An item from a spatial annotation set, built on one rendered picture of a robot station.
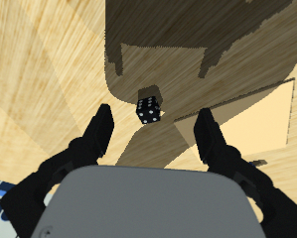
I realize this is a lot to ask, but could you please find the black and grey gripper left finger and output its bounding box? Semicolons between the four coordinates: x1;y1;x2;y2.
0;103;114;238

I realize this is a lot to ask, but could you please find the brown mat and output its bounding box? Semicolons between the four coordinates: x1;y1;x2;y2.
174;79;293;164

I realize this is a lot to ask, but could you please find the black die with white pips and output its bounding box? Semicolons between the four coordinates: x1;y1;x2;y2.
136;96;160;125

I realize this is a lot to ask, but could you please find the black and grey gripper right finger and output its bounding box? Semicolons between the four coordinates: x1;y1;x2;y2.
194;108;297;238

